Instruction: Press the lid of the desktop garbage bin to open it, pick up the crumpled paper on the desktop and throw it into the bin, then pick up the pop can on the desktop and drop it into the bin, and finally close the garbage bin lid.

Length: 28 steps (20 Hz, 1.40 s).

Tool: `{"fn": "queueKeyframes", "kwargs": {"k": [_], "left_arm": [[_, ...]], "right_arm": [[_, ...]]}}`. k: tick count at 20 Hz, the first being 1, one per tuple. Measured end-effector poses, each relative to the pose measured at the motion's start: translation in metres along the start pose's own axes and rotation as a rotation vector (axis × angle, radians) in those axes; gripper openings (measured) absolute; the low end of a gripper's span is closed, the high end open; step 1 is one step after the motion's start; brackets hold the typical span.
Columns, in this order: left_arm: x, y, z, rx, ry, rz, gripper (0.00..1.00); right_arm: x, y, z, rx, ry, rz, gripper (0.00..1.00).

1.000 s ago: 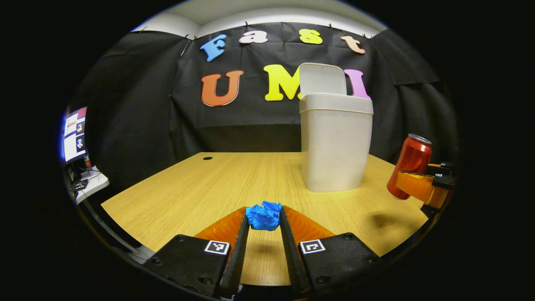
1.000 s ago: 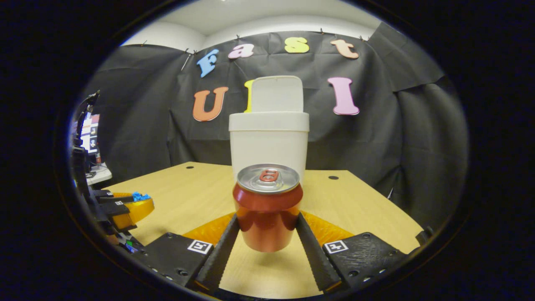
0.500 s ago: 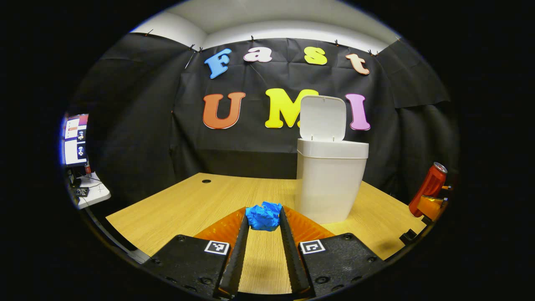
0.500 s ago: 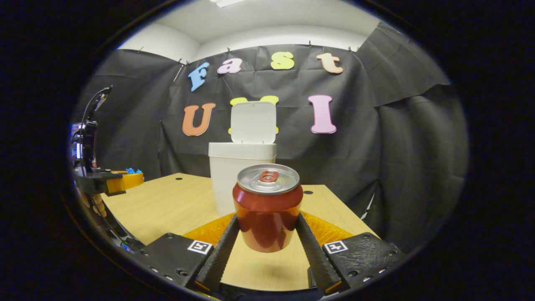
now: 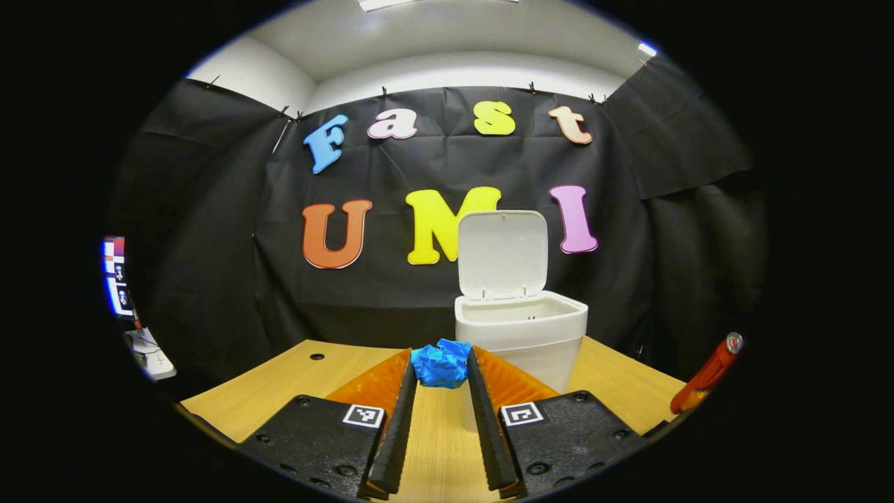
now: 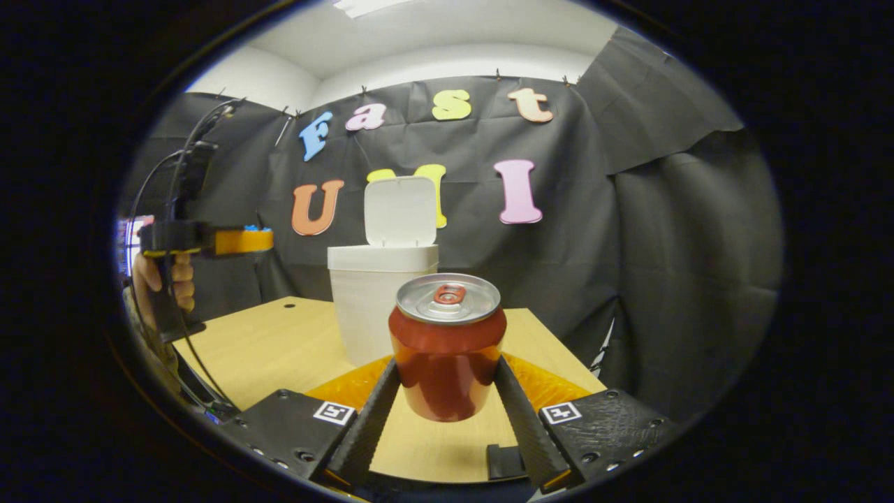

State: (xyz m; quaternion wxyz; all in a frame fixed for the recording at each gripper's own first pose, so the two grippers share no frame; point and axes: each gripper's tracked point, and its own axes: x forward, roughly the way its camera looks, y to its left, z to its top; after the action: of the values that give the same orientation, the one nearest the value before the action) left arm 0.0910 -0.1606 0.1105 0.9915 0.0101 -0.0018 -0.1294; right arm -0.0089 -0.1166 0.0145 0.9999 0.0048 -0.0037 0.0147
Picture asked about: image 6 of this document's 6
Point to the computer monitor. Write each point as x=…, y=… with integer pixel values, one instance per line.
x=129, y=244

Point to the ceiling light panel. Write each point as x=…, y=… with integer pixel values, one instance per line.
x=370, y=5

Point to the red pop can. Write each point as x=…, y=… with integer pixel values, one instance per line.
x=447, y=349

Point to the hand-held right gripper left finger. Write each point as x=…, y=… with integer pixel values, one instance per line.
x=367, y=426

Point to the black backdrop cloth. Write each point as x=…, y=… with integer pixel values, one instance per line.
x=663, y=244

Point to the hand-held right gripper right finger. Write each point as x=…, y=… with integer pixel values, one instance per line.
x=527, y=426

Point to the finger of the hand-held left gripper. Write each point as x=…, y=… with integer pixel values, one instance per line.
x=241, y=242

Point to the white desktop garbage bin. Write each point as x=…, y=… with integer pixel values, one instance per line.
x=363, y=307

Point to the wooden desktop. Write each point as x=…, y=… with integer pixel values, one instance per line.
x=279, y=349

